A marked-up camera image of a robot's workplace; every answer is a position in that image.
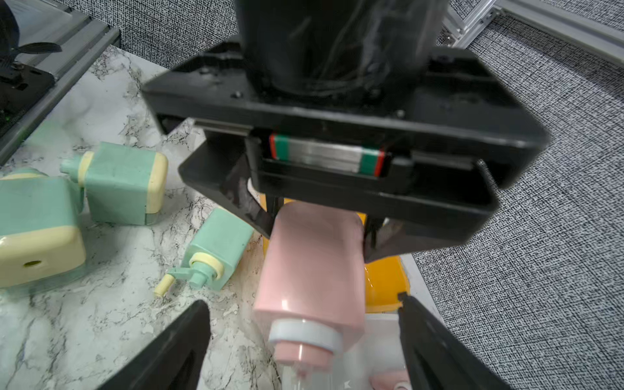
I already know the green sharpener front yellow cap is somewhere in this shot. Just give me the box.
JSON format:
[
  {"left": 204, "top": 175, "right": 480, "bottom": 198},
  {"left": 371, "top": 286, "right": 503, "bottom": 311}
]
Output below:
[{"left": 60, "top": 142, "right": 168, "bottom": 225}]

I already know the yellow storage box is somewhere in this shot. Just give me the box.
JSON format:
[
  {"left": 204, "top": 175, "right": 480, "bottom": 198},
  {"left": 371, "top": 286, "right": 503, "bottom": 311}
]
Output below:
[{"left": 254, "top": 201, "right": 410, "bottom": 324}]

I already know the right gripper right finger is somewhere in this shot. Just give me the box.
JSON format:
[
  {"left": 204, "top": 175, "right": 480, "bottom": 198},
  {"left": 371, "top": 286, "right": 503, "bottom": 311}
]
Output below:
[{"left": 397, "top": 292, "right": 510, "bottom": 390}]

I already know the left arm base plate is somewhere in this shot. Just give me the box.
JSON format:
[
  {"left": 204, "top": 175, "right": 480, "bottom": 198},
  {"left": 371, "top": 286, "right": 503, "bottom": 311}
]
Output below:
[{"left": 1, "top": 41, "right": 62, "bottom": 137}]

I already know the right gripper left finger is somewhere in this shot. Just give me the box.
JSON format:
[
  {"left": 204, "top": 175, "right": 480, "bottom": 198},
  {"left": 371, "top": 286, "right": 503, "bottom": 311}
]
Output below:
[{"left": 100, "top": 300, "right": 211, "bottom": 389}]

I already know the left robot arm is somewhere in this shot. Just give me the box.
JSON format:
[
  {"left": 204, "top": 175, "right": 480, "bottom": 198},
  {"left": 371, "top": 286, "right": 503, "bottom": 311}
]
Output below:
[{"left": 141, "top": 1, "right": 549, "bottom": 263}]

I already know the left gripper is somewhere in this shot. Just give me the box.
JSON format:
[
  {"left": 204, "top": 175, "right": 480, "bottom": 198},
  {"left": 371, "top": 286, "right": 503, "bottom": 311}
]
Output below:
[{"left": 142, "top": 42, "right": 549, "bottom": 263}]

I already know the pink sharpener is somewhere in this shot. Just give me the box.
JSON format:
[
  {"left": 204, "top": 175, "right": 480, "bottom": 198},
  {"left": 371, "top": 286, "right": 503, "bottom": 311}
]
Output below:
[
  {"left": 369, "top": 370, "right": 412, "bottom": 390},
  {"left": 253, "top": 201, "right": 366, "bottom": 377}
]

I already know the white storage box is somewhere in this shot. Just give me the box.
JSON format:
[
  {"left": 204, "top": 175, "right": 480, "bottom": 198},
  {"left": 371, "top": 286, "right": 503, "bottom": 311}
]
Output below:
[{"left": 280, "top": 254, "right": 443, "bottom": 389}]

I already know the pink sharpener front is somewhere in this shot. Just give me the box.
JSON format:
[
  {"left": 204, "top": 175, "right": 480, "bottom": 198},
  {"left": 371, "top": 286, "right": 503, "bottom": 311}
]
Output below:
[{"left": 253, "top": 201, "right": 366, "bottom": 377}]

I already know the green sharpener upper left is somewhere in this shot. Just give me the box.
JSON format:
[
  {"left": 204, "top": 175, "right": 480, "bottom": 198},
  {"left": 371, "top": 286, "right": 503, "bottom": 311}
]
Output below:
[{"left": 154, "top": 208, "right": 254, "bottom": 297}]

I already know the aluminium front rail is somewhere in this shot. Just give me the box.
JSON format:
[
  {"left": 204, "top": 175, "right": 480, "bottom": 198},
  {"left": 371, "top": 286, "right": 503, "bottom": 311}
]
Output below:
[{"left": 1, "top": 1, "right": 120, "bottom": 163}]

